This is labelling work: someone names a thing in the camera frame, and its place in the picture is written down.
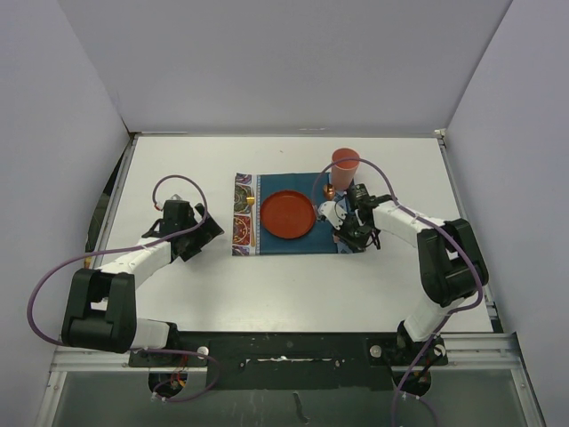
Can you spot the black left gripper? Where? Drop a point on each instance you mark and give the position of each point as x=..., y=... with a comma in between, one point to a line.
x=206, y=232

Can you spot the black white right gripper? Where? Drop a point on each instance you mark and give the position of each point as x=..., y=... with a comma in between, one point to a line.
x=340, y=229

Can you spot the copper spoon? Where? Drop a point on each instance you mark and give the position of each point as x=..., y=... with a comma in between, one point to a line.
x=330, y=191

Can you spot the pink plastic cup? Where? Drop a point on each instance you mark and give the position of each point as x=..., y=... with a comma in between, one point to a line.
x=345, y=164

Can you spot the red round plate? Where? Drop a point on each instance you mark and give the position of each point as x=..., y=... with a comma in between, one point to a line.
x=287, y=214

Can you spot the copper fork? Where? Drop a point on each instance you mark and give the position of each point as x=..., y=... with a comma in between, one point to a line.
x=251, y=202

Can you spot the blue patterned placemat cloth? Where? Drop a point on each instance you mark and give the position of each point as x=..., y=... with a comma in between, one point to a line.
x=318, y=241

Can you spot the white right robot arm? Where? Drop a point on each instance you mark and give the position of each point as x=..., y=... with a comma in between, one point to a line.
x=452, y=268

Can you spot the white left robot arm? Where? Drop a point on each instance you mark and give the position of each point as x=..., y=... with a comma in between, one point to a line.
x=101, y=312

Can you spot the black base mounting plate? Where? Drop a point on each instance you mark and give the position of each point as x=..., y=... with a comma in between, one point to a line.
x=313, y=376

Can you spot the aluminium front rail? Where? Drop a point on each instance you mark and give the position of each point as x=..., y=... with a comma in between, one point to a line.
x=242, y=349

